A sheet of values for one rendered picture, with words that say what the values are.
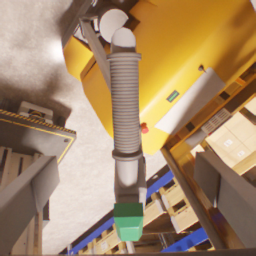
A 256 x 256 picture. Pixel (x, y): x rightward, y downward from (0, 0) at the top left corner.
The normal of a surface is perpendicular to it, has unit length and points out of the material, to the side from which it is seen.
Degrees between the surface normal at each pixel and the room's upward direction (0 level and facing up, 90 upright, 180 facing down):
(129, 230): 16
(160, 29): 74
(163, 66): 68
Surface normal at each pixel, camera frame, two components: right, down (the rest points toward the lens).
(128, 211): -0.02, -0.72
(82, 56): 0.01, 0.49
